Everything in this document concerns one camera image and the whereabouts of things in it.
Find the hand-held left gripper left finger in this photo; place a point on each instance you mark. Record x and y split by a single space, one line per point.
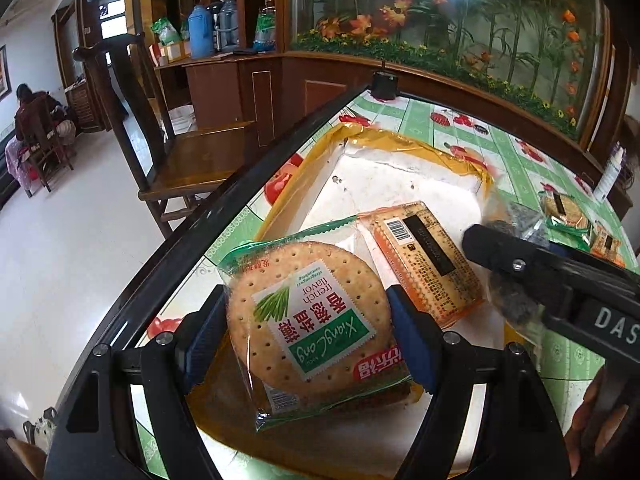
205 340

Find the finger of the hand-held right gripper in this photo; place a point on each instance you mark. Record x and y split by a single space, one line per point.
500 252

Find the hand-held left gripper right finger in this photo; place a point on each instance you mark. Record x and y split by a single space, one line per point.
410 340

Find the clear bag of dark snacks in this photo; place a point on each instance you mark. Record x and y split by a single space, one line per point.
515 305

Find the orange rectangular cracker packet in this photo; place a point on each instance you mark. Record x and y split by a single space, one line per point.
425 255

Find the round cracker packet green label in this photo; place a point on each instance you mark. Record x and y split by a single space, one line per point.
300 310

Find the yellow rimmed white tray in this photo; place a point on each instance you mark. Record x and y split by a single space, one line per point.
390 185

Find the person's right hand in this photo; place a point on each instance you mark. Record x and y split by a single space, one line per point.
582 410

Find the small green cracker packet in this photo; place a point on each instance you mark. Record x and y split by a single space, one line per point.
562 207

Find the small orange cracker packet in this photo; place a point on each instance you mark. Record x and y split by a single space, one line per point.
607 245

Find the white spray bottle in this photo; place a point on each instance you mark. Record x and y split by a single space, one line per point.
612 170

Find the brown wooden chair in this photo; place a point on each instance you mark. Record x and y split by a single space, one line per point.
200 155

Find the black cup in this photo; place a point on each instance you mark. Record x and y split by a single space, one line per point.
384 85

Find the glass artificial flower display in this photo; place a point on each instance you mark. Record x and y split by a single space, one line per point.
450 20

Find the wooden dining chair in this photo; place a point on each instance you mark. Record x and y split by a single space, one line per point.
45 155

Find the wooden counter cabinet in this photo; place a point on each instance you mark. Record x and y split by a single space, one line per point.
225 95

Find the orange cardboard box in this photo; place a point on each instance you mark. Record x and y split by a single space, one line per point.
174 51

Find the dark flat object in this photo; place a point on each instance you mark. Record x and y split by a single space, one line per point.
245 51

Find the blue thermos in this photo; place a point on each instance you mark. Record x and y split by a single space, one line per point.
201 32

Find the green snack bag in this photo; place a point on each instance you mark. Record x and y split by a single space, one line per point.
165 31

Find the clear green printed bag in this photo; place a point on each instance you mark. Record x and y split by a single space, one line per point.
265 30

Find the grey thermos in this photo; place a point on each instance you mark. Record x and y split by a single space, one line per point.
226 22

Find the framed wall picture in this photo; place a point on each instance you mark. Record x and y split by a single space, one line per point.
4 72

